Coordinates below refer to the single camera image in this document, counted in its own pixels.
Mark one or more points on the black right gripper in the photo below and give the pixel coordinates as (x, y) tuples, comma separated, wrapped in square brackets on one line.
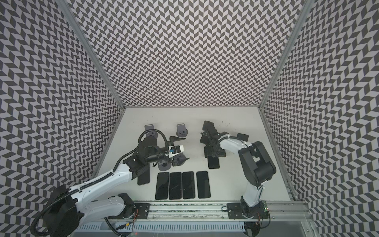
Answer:
[(208, 151)]

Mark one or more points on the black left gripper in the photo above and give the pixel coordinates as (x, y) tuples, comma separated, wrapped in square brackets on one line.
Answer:
[(172, 138)]

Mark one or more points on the black phone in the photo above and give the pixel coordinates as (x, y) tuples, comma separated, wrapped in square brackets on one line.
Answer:
[(203, 184), (188, 185), (213, 163)]

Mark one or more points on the purple phone stand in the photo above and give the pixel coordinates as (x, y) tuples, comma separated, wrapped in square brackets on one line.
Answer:
[(175, 186)]

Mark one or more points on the phone reflecting pattern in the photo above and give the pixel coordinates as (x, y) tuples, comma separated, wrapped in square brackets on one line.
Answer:
[(144, 176)]

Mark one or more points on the black folding phone stand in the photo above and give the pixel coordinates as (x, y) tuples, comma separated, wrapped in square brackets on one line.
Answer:
[(243, 137)]

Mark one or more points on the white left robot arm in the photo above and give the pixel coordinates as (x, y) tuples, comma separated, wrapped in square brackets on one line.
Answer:
[(69, 208)]

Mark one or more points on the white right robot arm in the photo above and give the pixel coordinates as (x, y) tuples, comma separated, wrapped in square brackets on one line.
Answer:
[(256, 163)]

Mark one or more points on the black stand back right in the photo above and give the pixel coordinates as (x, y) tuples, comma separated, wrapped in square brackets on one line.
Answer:
[(208, 130)]

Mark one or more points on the grey stand front right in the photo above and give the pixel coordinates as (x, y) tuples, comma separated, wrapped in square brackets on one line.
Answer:
[(179, 160)]

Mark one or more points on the grey stand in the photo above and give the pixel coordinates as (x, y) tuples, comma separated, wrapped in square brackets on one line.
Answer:
[(179, 160), (182, 131), (150, 131), (164, 166)]

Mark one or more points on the grey stand back centre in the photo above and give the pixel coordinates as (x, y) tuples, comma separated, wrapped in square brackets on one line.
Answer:
[(182, 131)]

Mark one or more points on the grey stand front left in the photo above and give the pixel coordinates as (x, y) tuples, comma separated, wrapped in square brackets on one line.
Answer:
[(164, 166)]

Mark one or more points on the grey stand far left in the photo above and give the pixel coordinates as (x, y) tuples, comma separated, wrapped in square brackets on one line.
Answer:
[(150, 131)]

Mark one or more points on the white ventilation grille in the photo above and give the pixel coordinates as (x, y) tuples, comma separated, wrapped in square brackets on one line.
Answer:
[(184, 227)]

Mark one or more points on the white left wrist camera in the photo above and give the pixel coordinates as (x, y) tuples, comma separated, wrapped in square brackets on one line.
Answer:
[(175, 150)]

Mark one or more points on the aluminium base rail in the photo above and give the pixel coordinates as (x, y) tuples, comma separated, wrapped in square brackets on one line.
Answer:
[(217, 211)]

